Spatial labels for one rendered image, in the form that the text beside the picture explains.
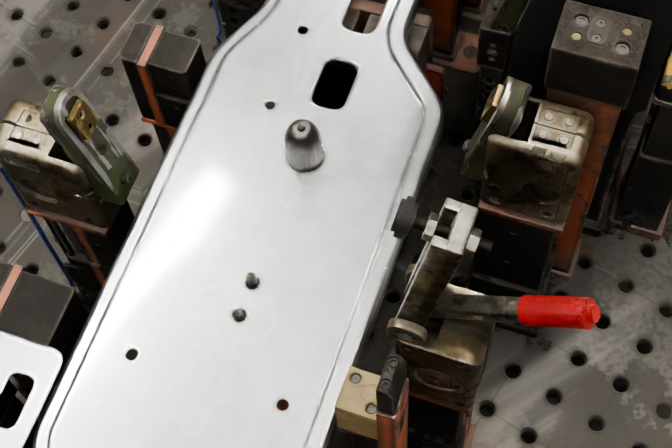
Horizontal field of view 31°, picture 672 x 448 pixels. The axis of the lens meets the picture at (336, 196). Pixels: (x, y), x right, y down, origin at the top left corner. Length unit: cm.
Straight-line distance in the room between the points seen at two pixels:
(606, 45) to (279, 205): 30
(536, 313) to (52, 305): 42
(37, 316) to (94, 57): 53
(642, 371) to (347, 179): 43
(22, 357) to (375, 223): 31
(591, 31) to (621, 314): 43
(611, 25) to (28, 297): 53
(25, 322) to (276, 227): 22
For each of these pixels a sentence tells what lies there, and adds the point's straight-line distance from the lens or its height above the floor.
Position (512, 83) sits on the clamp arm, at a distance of 94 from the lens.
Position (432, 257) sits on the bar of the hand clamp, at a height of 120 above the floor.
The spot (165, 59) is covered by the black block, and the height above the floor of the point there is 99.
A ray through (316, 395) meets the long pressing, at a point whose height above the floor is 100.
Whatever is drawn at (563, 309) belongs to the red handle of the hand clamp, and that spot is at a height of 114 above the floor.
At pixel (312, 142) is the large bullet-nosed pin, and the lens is 100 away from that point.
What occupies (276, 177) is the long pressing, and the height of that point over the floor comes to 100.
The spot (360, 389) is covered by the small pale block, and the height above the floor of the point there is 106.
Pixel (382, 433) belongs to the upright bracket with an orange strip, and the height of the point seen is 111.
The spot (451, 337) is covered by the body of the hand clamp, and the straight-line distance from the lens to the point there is 91.
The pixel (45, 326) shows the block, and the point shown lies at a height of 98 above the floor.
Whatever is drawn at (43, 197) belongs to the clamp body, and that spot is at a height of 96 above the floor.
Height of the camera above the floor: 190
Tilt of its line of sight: 63 degrees down
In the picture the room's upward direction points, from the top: 6 degrees counter-clockwise
